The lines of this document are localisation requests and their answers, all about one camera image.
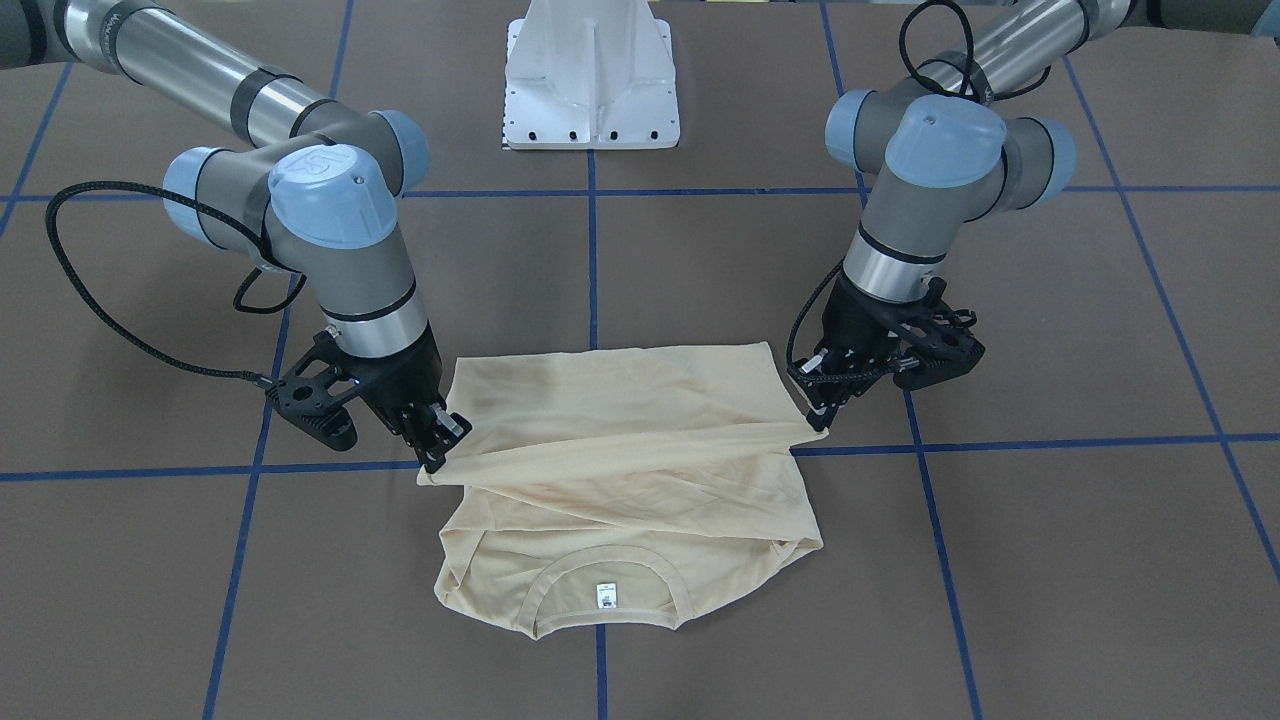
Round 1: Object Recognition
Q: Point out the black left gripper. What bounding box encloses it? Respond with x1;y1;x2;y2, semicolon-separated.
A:
805;270;913;433

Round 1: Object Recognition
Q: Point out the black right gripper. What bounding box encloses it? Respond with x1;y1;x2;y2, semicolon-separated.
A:
335;327;472;475

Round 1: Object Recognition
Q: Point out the beige long-sleeve graphic shirt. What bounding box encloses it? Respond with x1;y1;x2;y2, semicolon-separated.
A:
417;342;824;639

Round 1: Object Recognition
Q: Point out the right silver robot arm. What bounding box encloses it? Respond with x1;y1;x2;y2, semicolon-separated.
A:
3;1;472;473

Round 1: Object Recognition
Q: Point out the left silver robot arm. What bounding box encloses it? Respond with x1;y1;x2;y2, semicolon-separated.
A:
787;1;1277;432

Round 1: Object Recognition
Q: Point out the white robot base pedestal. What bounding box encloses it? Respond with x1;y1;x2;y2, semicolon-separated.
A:
502;1;681;151

